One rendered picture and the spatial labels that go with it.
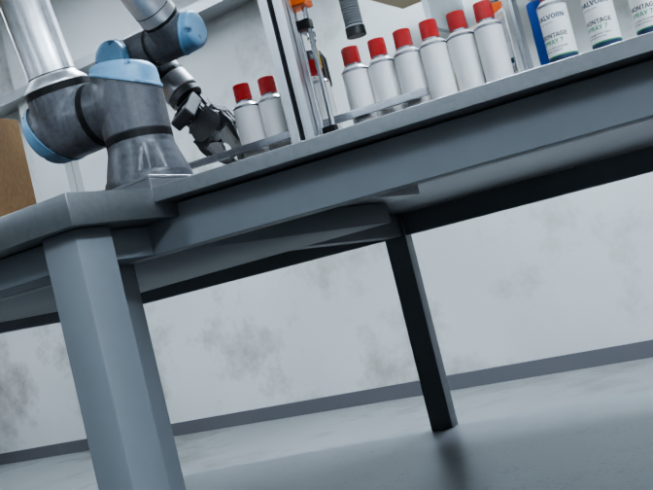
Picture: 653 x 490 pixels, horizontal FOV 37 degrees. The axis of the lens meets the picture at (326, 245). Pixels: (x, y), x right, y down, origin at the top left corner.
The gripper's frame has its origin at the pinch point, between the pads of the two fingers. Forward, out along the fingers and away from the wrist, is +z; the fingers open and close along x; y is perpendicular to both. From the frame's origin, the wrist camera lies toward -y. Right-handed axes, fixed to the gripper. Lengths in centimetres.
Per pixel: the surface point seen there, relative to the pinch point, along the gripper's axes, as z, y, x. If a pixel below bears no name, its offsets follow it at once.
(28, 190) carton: -22.0, -18.9, 29.7
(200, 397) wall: -52, 355, 238
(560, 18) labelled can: 27, -2, -61
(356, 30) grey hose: 3.8, -11.2, -35.8
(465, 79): 21.8, -1.6, -42.4
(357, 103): 10.1, -2.5, -25.4
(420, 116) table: 37, -65, -41
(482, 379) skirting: 57, 317, 84
